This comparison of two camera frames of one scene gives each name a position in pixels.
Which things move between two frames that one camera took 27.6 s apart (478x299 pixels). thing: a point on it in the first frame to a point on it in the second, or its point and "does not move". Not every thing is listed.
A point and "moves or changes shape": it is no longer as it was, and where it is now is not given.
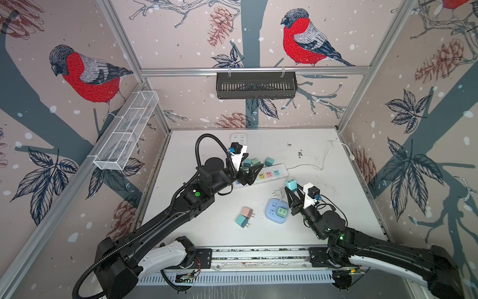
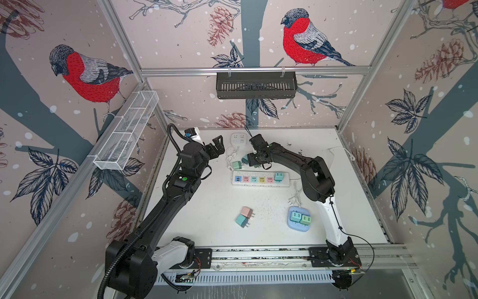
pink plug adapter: x=247 y=212 does not move
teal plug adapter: x=291 y=184 to x=295 y=217
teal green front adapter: x=242 y=220 does not move
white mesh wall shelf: x=113 y=152 does not move
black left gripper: x=251 y=176 to x=215 y=153
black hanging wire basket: x=256 y=86 does not move
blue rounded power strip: x=272 y=205 to x=298 y=226
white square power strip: x=241 y=137 does not move
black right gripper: x=299 y=207 to x=251 y=158
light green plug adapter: x=282 y=212 moves or changes shape
